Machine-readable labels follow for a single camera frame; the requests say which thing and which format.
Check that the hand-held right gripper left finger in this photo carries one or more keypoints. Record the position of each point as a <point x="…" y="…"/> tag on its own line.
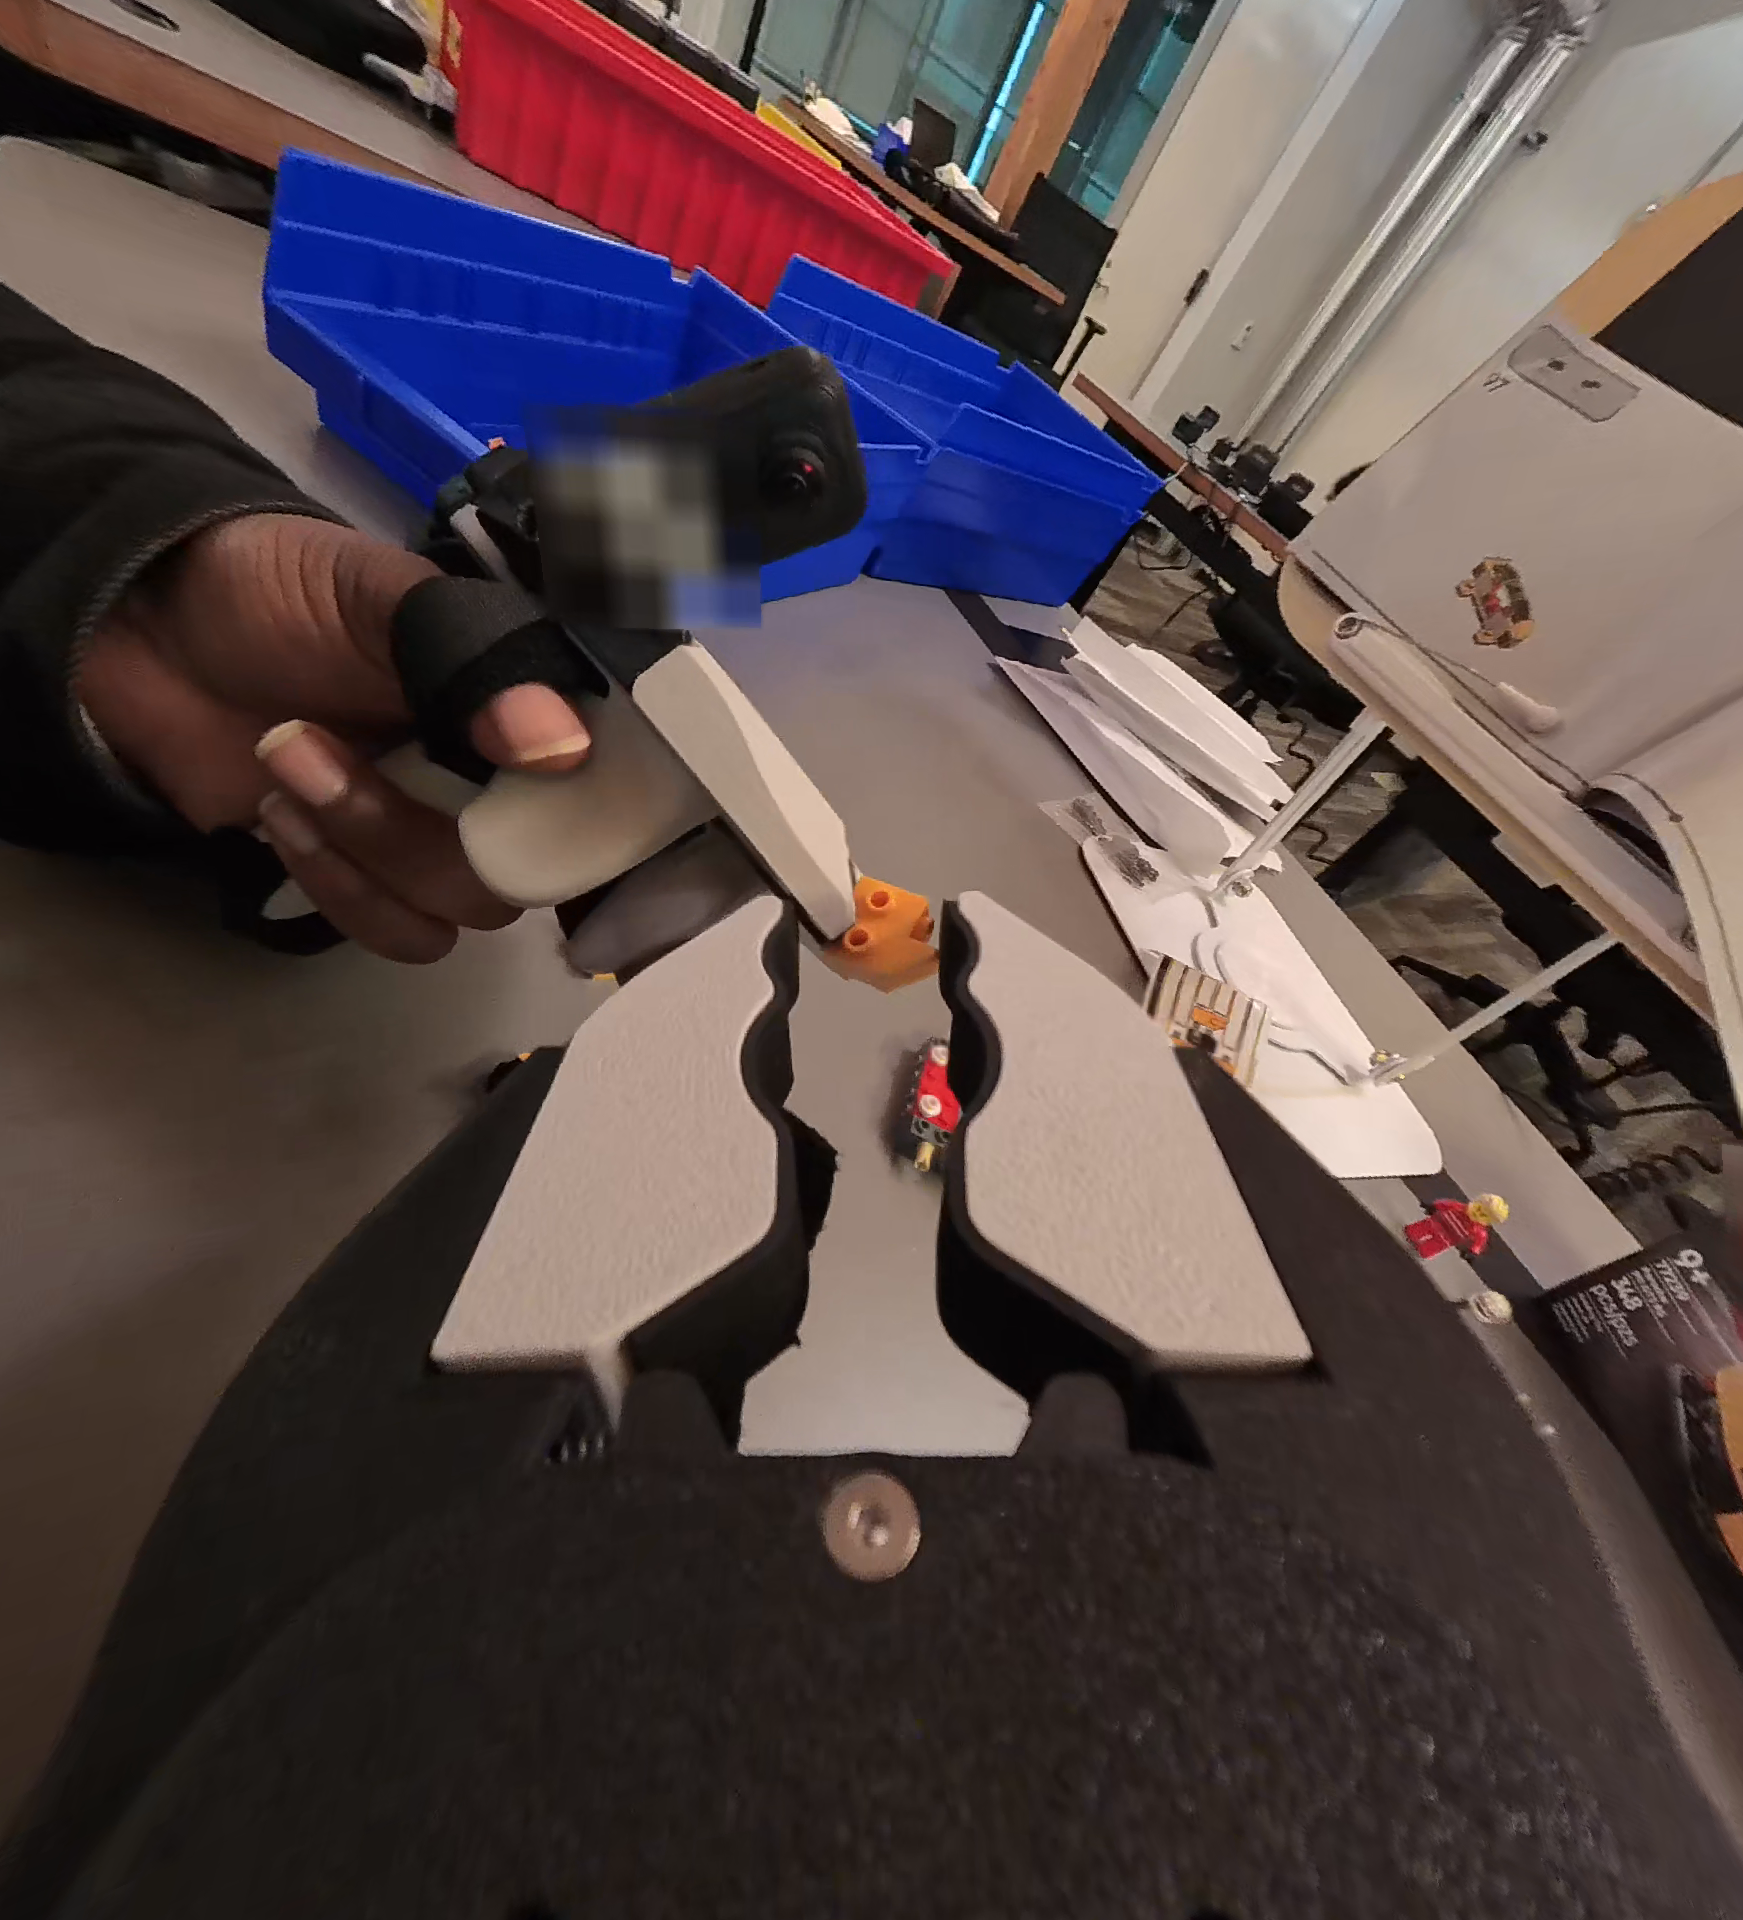
<point x="631" y="1169"/>

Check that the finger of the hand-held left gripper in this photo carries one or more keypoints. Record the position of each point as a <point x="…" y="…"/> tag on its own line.
<point x="752" y="767"/>

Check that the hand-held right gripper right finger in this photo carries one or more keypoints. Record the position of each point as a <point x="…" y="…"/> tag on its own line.
<point x="1128" y="1186"/>

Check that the black red orange lego subassembly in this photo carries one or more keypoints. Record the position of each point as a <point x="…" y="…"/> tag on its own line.
<point x="894" y="922"/>

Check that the red lego minifigure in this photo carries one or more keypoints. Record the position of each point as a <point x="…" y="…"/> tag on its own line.
<point x="1448" y="1228"/>

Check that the small black lego wrench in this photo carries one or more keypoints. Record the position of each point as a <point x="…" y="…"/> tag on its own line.
<point x="1487" y="1307"/>

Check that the black lego set box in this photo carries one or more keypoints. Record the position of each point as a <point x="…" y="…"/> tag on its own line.
<point x="1637" y="1351"/>

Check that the person's left hand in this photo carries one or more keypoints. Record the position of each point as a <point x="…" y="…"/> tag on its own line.
<point x="256" y="646"/>

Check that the sticker sheet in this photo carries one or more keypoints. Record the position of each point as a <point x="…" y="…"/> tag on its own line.
<point x="1209" y="1021"/>

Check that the blue plastic bin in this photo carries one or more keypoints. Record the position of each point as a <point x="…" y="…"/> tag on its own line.
<point x="1007" y="480"/>
<point x="481" y="316"/>

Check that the white book stand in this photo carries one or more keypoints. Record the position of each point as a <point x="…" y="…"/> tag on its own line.
<point x="1337" y="1081"/>

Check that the black office chair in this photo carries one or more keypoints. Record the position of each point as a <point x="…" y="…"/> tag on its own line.
<point x="1052" y="270"/>

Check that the large yellow plastic bin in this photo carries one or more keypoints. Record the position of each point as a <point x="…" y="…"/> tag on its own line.
<point x="813" y="128"/>

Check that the clear bag of small parts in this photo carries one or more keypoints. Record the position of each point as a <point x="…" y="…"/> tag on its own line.
<point x="1120" y="856"/>

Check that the red plastic bin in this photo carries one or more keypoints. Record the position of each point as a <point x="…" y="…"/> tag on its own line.
<point x="662" y="152"/>

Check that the white paper bag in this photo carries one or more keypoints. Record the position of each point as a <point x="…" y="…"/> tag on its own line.
<point x="1186" y="719"/>
<point x="1112" y="767"/>

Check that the long wooden edge desk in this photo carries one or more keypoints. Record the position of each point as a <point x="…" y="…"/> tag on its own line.
<point x="1186" y="465"/>

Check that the wooden pillar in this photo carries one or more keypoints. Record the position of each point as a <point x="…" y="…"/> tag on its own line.
<point x="1059" y="91"/>

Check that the black swivel chair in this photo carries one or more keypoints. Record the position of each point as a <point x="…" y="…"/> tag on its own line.
<point x="1561" y="1052"/>

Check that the white instruction booklet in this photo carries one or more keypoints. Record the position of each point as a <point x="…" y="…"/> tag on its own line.
<point x="1561" y="571"/>

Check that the silver ventilation duct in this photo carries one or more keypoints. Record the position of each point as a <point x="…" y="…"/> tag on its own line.
<point x="1471" y="136"/>

